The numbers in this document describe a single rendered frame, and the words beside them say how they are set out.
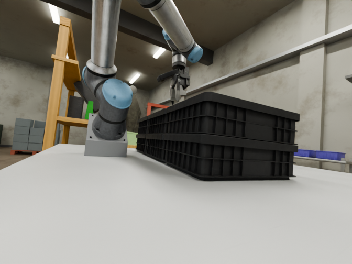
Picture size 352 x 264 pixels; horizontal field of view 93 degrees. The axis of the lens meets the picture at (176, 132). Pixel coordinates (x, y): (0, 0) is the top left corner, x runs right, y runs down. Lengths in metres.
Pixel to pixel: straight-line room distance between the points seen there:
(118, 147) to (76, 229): 0.62
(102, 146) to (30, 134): 5.81
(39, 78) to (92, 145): 8.30
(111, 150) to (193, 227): 0.63
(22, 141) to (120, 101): 6.00
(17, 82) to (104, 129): 8.40
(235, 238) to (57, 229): 0.18
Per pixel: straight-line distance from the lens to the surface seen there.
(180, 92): 0.85
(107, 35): 0.71
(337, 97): 3.13
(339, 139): 3.03
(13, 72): 9.22
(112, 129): 0.77
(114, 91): 0.69
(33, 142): 6.55
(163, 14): 0.64
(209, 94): 0.44
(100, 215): 0.24
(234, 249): 0.20
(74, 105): 3.27
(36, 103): 8.84
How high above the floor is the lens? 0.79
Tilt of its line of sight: 3 degrees up
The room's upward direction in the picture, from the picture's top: 5 degrees clockwise
